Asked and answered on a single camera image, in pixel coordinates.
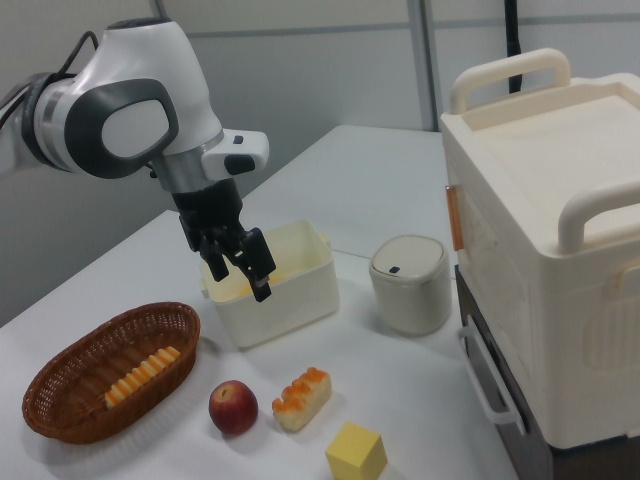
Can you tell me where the brown wicker basket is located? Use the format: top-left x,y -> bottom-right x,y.
22,300 -> 202,445

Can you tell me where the striped orange white bread roll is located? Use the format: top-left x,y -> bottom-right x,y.
103,345 -> 181,410

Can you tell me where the white drawer handle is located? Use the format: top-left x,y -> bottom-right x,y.
458,324 -> 528,437

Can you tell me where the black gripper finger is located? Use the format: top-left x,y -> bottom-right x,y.
230,227 -> 278,304
197,230 -> 232,282

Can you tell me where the orange glazed bread loaf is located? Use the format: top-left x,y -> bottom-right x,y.
271,366 -> 333,432

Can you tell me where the red apple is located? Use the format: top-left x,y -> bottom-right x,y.
208,379 -> 260,435

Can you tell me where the dark brown drawer base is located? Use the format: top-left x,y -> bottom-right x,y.
453,264 -> 640,480

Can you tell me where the black pole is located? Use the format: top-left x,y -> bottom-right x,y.
501,0 -> 525,95

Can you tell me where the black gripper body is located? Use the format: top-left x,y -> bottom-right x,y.
171,179 -> 247,253

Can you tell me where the copper door handle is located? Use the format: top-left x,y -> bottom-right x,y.
445,184 -> 464,252

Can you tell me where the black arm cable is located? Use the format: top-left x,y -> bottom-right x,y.
0,30 -> 104,119

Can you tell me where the white plastic container box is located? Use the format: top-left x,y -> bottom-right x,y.
198,219 -> 341,350

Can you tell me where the yellow cube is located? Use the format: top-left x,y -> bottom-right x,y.
324,420 -> 390,480

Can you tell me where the small cream lidded trash can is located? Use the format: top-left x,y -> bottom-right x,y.
368,234 -> 451,336

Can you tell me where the large cream plastic cabinet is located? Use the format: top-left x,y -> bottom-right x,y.
439,47 -> 640,452

